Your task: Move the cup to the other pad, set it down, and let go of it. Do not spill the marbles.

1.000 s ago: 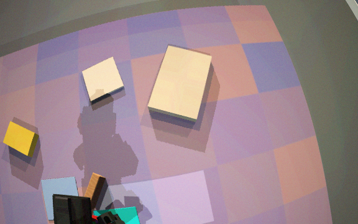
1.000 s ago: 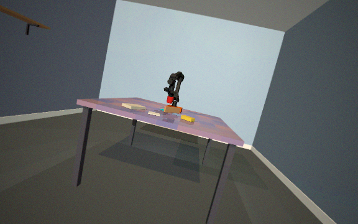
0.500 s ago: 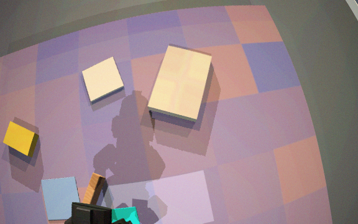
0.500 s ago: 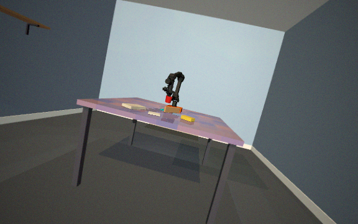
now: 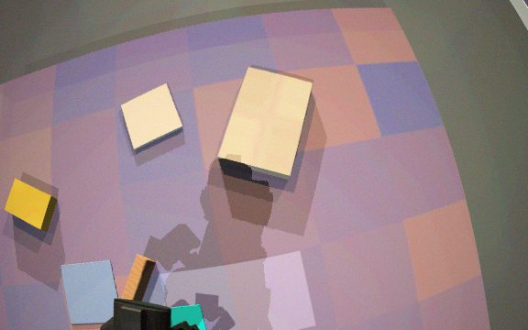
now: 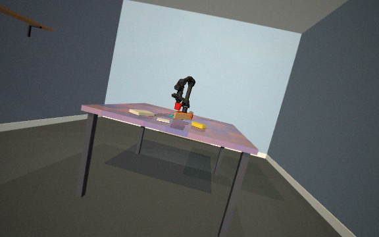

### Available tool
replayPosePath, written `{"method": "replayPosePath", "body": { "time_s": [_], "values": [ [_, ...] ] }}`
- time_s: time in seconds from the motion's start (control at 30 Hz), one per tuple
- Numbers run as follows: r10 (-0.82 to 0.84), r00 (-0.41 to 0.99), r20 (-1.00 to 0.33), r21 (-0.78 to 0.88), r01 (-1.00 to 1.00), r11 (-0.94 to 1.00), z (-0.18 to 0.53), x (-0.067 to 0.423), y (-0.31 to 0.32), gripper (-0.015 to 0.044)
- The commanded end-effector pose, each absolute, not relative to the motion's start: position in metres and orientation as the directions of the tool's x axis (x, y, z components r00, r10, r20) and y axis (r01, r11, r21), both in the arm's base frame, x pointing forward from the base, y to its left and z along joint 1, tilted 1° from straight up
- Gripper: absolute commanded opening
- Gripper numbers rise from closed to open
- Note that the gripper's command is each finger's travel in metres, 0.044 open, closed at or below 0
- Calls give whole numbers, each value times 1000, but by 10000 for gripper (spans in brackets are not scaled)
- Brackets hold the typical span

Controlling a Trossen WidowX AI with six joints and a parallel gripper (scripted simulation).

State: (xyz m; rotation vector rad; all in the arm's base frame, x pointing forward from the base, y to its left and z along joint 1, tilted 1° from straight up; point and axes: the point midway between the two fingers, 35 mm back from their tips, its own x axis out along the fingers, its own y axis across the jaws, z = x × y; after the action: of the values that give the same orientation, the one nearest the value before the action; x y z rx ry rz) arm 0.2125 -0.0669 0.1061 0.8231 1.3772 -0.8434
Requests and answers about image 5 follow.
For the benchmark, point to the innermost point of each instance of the yellow cube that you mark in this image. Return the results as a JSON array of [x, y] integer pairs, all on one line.
[[31, 205]]

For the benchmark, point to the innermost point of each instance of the cream flat rectangular block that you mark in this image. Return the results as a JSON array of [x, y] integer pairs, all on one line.
[[264, 130]]

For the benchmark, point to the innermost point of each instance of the cream flat square tile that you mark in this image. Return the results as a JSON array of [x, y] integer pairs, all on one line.
[[151, 116]]

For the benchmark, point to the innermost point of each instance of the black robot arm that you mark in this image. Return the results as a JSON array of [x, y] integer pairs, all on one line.
[[138, 315]]

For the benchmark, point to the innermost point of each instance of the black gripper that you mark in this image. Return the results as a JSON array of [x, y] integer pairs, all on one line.
[[108, 325]]

